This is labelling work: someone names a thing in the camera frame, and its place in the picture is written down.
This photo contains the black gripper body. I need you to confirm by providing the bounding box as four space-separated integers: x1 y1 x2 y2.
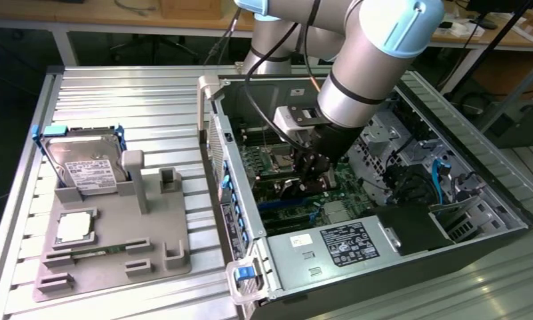
307 121 363 164

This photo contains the graphics card with metal bracket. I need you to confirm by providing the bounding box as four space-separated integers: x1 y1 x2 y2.
253 173 337 203

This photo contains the CPU socket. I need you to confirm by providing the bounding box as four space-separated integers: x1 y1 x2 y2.
265 146 299 173

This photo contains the green motherboard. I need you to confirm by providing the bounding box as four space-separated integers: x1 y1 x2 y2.
237 126 382 236

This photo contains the silver chipset heat sink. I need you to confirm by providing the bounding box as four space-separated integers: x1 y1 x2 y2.
321 201 361 224

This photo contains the blue expansion slot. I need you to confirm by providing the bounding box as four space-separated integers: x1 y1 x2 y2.
257 198 306 211

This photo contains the grey metal drive cage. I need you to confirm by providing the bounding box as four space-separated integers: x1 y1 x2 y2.
349 109 431 201

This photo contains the black expansion slot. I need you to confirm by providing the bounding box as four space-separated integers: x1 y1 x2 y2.
265 219 317 231
262 211 314 223

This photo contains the grey power supply unit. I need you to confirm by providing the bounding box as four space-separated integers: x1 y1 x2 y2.
265 215 403 291

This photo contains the blue case latch tab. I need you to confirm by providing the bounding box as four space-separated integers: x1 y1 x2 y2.
233 265 254 281

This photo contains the open black PC case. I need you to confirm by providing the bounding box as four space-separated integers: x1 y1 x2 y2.
197 71 533 320

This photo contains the white plastic desk item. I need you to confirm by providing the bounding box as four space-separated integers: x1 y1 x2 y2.
437 19 486 38

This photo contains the black slanted stand pole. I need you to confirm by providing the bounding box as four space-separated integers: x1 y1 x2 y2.
438 0 530 93

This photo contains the silver hard disk drive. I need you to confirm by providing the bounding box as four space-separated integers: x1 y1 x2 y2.
43 135 128 197

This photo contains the black office chair base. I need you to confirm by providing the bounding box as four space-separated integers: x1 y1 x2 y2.
108 33 201 66

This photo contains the green RAM stick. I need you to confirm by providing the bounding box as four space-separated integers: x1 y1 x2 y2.
70 243 131 258

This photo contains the grey parts rack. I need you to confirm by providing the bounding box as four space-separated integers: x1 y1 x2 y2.
32 149 194 303

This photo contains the black monitor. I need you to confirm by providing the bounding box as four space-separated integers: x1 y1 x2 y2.
465 0 533 14

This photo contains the silver CPU chip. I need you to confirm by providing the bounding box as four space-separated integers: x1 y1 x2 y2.
55 213 94 243

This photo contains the blue disk caddy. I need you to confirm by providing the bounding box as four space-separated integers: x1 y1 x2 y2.
28 123 128 187

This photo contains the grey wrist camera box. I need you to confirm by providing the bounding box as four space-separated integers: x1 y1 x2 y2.
273 105 325 147

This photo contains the blue disk wire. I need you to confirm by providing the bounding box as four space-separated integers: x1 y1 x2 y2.
429 158 450 205

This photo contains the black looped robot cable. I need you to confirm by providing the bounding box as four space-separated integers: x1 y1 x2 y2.
242 0 323 151

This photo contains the black hanging cable with plug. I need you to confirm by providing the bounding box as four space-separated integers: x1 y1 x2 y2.
201 8 243 66

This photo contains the wooden desk white frame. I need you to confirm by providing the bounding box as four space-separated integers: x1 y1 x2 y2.
0 0 254 66
425 0 533 94

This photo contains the aluminium profile frame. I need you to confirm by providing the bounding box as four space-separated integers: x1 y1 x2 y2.
478 57 533 134

